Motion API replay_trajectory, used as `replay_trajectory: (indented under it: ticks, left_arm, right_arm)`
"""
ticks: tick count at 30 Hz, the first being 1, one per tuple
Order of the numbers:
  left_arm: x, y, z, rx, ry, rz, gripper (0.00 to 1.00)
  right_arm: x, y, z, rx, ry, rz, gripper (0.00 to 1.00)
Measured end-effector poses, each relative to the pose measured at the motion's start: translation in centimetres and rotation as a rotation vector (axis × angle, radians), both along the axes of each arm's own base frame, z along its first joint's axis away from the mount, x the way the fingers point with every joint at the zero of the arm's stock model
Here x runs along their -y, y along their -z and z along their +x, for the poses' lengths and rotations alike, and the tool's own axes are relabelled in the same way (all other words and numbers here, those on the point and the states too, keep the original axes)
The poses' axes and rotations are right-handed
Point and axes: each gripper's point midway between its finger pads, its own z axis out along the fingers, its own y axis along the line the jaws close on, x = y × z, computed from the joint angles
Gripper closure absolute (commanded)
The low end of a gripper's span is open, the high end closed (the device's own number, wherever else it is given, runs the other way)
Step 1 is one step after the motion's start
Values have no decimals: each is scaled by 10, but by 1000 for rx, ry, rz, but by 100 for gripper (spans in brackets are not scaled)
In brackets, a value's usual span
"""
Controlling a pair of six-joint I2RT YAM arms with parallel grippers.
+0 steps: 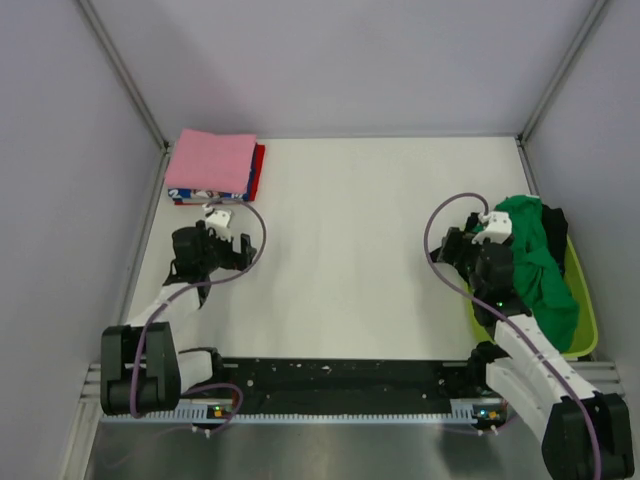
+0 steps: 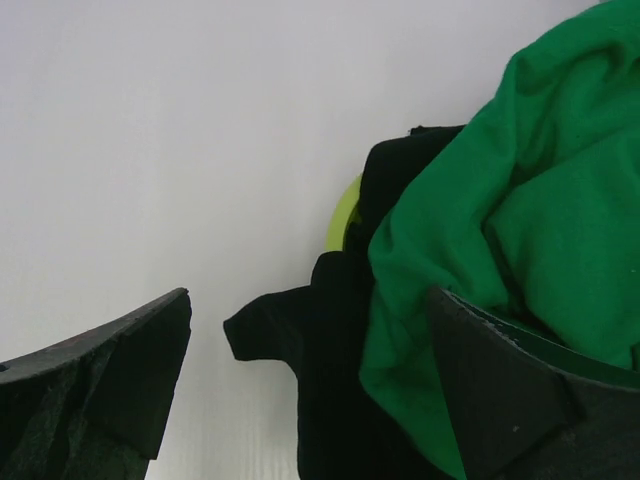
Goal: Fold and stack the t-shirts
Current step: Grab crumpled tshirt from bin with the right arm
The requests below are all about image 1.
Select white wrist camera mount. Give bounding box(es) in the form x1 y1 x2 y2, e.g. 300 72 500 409
472 211 512 245
202 204 233 231

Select green t shirt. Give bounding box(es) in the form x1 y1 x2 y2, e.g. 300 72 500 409
496 195 579 352

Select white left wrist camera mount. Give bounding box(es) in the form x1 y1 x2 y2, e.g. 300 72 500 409
202 204 233 231

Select grey slotted cable duct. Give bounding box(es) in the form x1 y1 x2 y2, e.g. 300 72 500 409
101 397 506 425

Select aluminium frame rail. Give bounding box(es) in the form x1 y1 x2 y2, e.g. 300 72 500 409
80 361 625 401

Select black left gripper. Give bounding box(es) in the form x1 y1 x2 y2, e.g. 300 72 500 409
196 220 255 273

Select lime green plastic basket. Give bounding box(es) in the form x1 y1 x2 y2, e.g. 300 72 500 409
467 236 599 359

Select folded pink t shirt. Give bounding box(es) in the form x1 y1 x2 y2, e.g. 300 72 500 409
165 129 257 194

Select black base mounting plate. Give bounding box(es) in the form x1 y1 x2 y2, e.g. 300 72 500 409
197 357 507 416

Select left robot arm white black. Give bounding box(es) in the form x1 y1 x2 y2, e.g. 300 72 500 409
100 220 258 417

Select folded blue printed t shirt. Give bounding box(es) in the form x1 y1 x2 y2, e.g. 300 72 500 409
166 149 262 205

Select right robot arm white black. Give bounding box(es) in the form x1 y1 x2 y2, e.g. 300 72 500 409
427 211 635 479

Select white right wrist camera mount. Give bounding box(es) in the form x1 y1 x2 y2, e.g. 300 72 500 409
472 211 512 245

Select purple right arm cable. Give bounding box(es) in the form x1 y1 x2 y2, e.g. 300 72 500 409
423 192 601 480

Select black t shirt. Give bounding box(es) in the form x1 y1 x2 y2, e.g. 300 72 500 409
541 204 569 276

